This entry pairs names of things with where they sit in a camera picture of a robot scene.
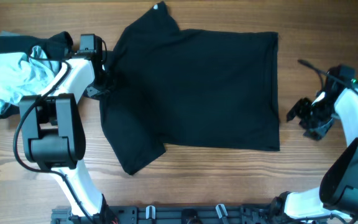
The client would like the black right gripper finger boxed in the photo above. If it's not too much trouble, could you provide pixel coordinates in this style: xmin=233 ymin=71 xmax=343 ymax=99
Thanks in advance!
xmin=286 ymin=98 xmax=312 ymax=121
xmin=303 ymin=119 xmax=333 ymax=141

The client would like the black t-shirt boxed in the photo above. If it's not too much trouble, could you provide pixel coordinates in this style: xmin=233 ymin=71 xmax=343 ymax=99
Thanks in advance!
xmin=99 ymin=2 xmax=280 ymax=175

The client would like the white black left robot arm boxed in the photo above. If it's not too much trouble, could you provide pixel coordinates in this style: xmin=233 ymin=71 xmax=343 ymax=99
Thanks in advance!
xmin=19 ymin=58 xmax=106 ymax=223

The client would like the crumpled light grey garment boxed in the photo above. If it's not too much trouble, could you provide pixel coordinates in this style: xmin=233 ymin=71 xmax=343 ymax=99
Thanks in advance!
xmin=0 ymin=45 xmax=60 ymax=114

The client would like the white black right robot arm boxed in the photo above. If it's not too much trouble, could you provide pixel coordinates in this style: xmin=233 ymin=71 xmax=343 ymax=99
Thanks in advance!
xmin=268 ymin=82 xmax=358 ymax=223

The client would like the folded black garment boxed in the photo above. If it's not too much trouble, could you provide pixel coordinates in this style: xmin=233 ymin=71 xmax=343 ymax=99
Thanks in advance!
xmin=0 ymin=31 xmax=73 ymax=119

